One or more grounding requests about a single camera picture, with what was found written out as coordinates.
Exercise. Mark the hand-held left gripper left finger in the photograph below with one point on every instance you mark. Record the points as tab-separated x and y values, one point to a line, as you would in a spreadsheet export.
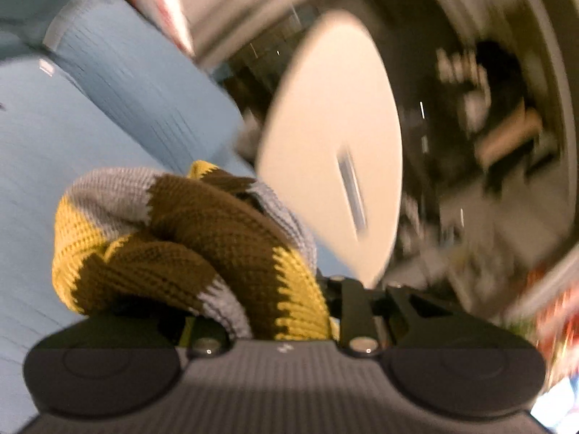
212	340

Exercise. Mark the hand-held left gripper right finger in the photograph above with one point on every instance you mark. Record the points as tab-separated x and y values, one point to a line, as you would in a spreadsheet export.
355	308

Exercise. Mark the striped knit sweater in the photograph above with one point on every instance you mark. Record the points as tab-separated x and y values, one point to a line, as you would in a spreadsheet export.
203	239

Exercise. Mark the white oval headboard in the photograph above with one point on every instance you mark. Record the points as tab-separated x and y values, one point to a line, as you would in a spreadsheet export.
334	113

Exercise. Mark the blue quilted blanket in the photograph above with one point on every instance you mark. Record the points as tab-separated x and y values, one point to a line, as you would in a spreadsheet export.
31	181

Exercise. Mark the blue quilted pillow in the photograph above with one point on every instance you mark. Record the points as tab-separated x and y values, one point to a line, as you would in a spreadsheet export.
149	90

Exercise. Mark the white printed bag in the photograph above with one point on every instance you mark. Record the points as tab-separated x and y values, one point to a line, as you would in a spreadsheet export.
158	0

